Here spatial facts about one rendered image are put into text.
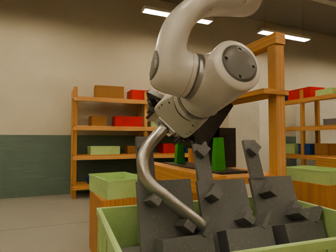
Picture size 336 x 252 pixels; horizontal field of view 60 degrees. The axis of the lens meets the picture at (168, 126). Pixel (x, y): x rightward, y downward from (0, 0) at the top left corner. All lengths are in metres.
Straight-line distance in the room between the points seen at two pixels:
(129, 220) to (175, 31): 0.59
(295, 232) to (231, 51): 0.57
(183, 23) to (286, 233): 0.62
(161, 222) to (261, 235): 0.25
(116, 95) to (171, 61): 5.83
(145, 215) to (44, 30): 6.39
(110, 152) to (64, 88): 1.72
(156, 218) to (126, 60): 6.41
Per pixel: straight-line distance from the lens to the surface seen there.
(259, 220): 0.85
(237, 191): 0.87
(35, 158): 6.58
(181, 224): 0.73
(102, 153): 6.13
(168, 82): 0.45
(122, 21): 7.31
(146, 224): 0.75
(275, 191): 0.86
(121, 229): 0.89
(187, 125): 0.60
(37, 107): 6.60
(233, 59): 0.45
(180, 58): 0.45
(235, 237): 0.78
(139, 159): 0.71
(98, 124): 6.14
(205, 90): 0.46
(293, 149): 6.88
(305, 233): 0.90
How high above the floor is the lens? 1.15
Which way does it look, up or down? 3 degrees up
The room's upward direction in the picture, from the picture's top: straight up
